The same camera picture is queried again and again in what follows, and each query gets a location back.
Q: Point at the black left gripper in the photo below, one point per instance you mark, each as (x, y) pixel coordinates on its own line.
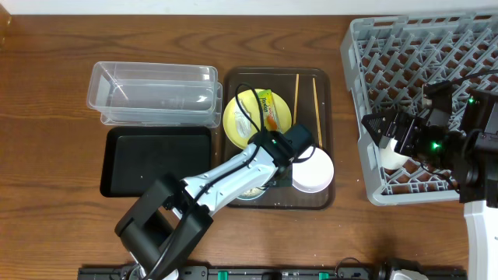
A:
(280, 171)

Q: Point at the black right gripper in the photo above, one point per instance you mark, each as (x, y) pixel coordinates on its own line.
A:
(390, 127)

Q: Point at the light blue bowl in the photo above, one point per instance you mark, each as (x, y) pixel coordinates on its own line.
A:
(252, 193)

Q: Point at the white plastic cup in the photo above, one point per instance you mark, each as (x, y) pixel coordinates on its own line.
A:
(390, 159)

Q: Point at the green snack wrapper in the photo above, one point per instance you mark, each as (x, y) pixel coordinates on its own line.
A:
(270, 114)

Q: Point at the white tissue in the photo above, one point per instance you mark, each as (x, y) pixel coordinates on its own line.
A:
(242, 120)

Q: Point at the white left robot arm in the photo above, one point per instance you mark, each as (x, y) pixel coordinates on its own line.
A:
(168, 221)

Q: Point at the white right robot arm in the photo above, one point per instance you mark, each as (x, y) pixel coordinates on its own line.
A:
(469, 153)

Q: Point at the grey dishwasher rack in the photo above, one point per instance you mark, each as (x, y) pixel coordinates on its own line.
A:
(386, 62)

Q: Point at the black waste tray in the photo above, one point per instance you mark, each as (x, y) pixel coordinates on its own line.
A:
(135, 157)

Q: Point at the white bowl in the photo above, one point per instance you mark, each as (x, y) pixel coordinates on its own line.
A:
(313, 172)

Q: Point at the dark brown serving tray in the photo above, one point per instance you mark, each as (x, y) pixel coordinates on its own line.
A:
(282, 82)

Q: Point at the right wooden chopstick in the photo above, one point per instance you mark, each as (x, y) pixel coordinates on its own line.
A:
(317, 114)

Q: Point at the wooden chopstick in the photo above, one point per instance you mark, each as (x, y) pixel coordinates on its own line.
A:
(317, 114)
(296, 95)

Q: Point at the yellow plate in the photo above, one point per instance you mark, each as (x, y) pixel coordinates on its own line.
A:
(285, 118)

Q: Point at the left wooden chopstick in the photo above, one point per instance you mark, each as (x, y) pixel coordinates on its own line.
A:
(296, 95)

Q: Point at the clear plastic container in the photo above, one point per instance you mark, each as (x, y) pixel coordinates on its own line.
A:
(155, 94)

